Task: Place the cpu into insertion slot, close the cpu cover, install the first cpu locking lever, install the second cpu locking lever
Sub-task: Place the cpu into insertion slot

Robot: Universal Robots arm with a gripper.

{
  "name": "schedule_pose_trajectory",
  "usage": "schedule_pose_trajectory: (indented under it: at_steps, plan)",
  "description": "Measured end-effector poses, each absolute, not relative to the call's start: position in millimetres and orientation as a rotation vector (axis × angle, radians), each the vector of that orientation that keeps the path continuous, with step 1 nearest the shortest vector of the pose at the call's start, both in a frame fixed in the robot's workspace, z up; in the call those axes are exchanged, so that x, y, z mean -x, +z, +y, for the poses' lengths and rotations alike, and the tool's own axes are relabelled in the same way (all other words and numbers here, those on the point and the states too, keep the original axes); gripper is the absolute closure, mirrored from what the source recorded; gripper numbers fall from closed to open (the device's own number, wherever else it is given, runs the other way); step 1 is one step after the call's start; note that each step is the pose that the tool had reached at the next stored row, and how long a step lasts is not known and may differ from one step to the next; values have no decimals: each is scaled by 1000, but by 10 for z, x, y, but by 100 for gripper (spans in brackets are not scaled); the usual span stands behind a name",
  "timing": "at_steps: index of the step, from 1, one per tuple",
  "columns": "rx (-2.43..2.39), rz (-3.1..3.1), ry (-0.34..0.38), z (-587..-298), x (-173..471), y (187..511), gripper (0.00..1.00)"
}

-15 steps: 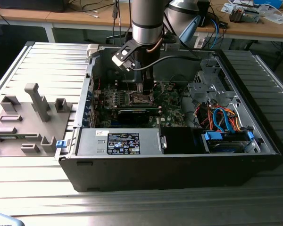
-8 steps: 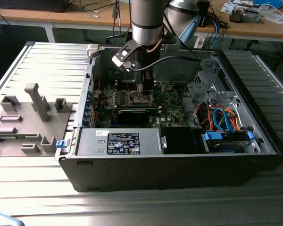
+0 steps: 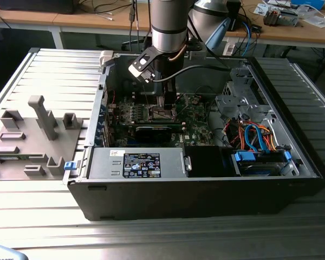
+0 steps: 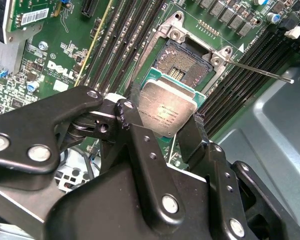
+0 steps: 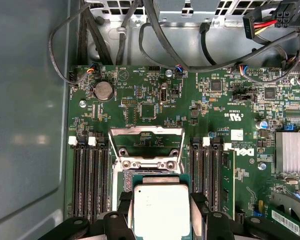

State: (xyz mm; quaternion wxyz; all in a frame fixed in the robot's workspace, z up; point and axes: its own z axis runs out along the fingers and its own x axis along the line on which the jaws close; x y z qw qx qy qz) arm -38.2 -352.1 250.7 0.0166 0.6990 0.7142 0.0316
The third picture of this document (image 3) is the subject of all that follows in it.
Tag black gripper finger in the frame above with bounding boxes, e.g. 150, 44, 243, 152
162, 81, 179, 111

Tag metal socket cover frame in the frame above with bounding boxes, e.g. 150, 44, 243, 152
171, 93, 187, 121

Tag black RAM slot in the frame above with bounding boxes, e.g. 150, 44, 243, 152
136, 127, 186, 134
132, 98, 181, 105
132, 93, 181, 100
136, 123, 186, 128

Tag CPU socket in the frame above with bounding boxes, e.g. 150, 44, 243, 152
148, 105, 178, 121

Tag black graphics card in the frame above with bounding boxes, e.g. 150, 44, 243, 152
118, 121, 173, 144

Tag green motherboard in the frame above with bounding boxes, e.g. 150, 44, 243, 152
107, 93, 216, 148

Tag white tag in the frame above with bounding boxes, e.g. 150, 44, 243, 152
223, 40, 236, 56

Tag white plastic case latch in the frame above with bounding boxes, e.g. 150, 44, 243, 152
99, 50, 115, 70

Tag metal drive cage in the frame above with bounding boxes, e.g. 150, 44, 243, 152
215, 67, 277, 120

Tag grey power supply unit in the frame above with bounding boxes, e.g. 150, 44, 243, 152
87, 147, 185, 179

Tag hard disk in blue carrier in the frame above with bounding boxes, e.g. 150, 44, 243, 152
232, 151, 293, 177

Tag black PC case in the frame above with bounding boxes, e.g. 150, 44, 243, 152
62, 51, 325, 222

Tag wooden desk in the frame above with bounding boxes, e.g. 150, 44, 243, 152
0, 0, 325, 49

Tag metal device on desk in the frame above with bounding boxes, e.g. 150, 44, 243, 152
263, 6, 300, 27

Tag grey parts rack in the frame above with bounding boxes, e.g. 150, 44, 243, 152
0, 94, 85, 181

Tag black flat device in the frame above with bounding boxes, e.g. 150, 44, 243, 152
0, 0, 76, 15

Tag blue box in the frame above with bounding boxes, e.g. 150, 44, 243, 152
291, 0, 325, 9

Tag green RAM stick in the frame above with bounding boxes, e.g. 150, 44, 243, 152
0, 155, 29, 161

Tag grey rounded object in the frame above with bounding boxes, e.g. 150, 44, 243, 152
0, 243, 27, 260

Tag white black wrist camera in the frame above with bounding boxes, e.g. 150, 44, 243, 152
128, 46, 157, 83

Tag black camera cable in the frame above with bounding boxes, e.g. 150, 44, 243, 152
151, 64, 232, 82

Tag blue cable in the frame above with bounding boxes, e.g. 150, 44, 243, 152
240, 21, 257, 56

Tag blue data wire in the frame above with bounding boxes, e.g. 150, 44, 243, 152
243, 123, 266, 154

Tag orange power wires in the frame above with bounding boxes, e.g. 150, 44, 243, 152
227, 121, 278, 152

